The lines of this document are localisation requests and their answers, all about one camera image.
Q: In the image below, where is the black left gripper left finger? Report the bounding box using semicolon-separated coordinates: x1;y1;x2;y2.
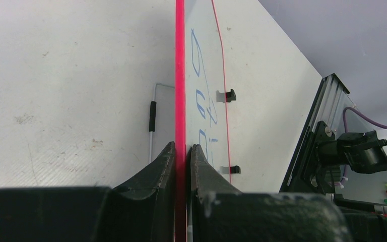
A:
0;142;175;241

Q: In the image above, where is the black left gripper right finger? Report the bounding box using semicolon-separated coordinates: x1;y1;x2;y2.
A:
187;145;352;241

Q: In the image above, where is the pink framed whiteboard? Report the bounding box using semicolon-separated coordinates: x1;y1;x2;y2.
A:
175;1;230;241

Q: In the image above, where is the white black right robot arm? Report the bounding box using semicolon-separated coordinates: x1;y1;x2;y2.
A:
296;121;387;194

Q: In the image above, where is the black left whiteboard foot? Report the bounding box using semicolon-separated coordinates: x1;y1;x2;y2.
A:
229;165;241;174

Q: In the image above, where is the black whiteboard foot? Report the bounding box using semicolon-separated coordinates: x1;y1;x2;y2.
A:
229;165;241;174
225;89;237;103

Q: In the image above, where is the black right whiteboard foot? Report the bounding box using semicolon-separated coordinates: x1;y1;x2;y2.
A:
225;89;237;103

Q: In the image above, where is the wire whiteboard stand leg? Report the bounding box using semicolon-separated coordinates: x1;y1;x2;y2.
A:
148;83;175;163

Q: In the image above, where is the aluminium frame rail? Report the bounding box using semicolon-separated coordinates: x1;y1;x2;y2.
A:
280;73;350;194

